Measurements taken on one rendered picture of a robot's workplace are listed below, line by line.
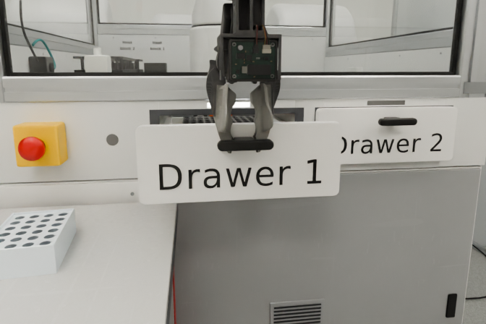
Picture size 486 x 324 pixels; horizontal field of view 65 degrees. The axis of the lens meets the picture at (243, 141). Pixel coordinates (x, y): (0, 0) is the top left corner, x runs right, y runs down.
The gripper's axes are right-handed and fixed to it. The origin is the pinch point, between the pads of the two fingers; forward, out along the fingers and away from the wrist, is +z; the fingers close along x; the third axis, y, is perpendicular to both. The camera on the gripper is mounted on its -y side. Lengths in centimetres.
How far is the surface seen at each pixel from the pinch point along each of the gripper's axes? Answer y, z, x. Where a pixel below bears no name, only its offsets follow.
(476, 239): -129, 85, 151
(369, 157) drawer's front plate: -18.3, 7.4, 27.8
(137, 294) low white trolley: 12.0, 14.5, -13.3
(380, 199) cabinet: -20.1, 16.9, 31.9
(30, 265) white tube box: 6.5, 13.0, -26.3
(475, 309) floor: -79, 90, 110
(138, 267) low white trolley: 6.0, 14.5, -14.0
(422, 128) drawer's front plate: -18.3, 1.8, 38.7
